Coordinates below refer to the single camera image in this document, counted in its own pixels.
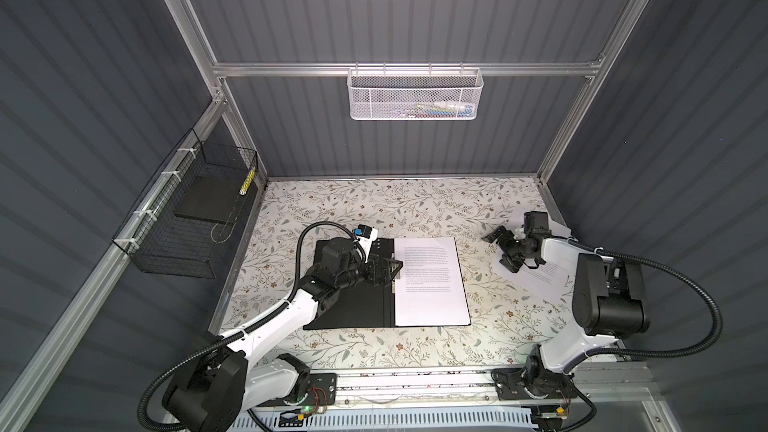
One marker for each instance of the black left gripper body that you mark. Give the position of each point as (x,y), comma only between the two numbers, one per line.
(355,267)

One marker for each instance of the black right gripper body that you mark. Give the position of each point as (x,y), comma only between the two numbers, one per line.
(518,246)

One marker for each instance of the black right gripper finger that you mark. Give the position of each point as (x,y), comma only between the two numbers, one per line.
(501,236)
(512,263)

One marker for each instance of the orange folder black inside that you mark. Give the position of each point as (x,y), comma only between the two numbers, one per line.
(366,305)

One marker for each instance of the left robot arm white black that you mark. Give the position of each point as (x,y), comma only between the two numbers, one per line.
(209,389)

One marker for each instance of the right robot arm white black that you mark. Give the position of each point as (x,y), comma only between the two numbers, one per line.
(607,302)

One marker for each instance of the floral table mat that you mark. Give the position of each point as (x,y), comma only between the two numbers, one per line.
(505,320)

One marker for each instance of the yellow marker in basket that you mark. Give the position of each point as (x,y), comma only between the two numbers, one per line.
(247,182)

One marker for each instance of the black pad in basket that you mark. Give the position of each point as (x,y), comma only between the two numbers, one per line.
(210,200)

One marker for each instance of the markers in white basket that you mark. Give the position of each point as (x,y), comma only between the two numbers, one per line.
(449,109)

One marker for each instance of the white vented panel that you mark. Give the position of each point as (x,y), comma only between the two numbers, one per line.
(405,419)

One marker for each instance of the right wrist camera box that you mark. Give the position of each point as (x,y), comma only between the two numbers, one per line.
(536,223)

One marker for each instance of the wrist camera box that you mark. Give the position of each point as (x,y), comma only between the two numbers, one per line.
(366,236)
(536,223)

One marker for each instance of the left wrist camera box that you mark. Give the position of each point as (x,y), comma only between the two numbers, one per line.
(366,236)

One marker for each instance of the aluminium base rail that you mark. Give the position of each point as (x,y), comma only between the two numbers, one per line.
(408,384)

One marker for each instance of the black wire basket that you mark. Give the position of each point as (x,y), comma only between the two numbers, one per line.
(158,242)

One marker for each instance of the white wire mesh basket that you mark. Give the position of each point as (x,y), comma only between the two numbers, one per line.
(377,98)

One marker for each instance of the aluminium frame crossbar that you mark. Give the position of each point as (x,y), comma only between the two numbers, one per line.
(517,69)

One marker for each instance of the aluminium frame post right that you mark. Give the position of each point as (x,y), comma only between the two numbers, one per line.
(616,41)

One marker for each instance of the aluminium frame post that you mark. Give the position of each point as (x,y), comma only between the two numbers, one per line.
(616,41)
(201,51)

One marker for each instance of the aluminium frame post left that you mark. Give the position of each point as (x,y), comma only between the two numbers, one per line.
(201,51)

